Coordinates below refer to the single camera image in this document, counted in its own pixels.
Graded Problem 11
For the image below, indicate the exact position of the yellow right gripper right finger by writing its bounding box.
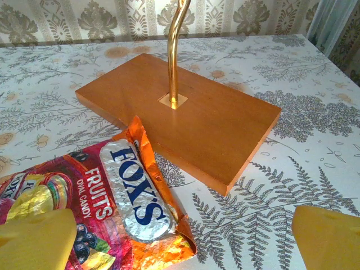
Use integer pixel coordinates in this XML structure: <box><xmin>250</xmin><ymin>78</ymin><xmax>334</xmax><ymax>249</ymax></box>
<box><xmin>291</xmin><ymin>205</ymin><xmax>360</xmax><ymax>270</ymax></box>

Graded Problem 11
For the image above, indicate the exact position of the gold wire glass rack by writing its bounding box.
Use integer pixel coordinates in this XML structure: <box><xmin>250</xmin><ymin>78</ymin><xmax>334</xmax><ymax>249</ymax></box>
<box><xmin>166</xmin><ymin>0</ymin><xmax>190</xmax><ymax>110</ymax></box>

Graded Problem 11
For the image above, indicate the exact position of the wooden rack base board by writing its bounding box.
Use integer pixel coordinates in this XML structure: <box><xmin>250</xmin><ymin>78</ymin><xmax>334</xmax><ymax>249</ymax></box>
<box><xmin>75</xmin><ymin>53</ymin><xmax>282</xmax><ymax>197</ymax></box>

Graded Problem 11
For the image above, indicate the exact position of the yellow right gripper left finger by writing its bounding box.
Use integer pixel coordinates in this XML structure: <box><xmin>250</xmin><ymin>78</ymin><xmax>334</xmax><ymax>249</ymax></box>
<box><xmin>0</xmin><ymin>209</ymin><xmax>77</xmax><ymax>270</ymax></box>

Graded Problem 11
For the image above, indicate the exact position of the Fox's fruit candy bag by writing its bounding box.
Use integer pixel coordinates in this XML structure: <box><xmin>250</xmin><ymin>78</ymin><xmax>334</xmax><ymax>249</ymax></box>
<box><xmin>0</xmin><ymin>115</ymin><xmax>197</xmax><ymax>270</ymax></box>

